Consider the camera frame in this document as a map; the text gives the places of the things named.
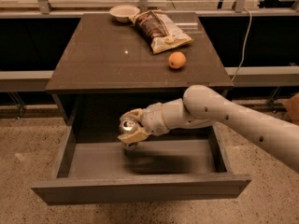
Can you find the silver 7up soda can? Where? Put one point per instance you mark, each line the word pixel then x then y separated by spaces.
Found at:
pixel 126 125

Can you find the white bowl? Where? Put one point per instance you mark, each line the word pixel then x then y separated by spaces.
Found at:
pixel 123 13

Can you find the brown chip bag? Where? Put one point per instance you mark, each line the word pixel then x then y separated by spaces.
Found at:
pixel 162 33

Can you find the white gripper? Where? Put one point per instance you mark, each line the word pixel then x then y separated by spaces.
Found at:
pixel 152 118

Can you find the orange fruit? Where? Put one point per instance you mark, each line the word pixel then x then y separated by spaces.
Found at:
pixel 176 60

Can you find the grey cabinet counter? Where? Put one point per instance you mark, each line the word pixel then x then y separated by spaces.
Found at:
pixel 106 55

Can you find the open grey top drawer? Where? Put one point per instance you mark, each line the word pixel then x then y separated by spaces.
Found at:
pixel 92 167

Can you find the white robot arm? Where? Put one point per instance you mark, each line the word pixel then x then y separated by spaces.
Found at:
pixel 200 107

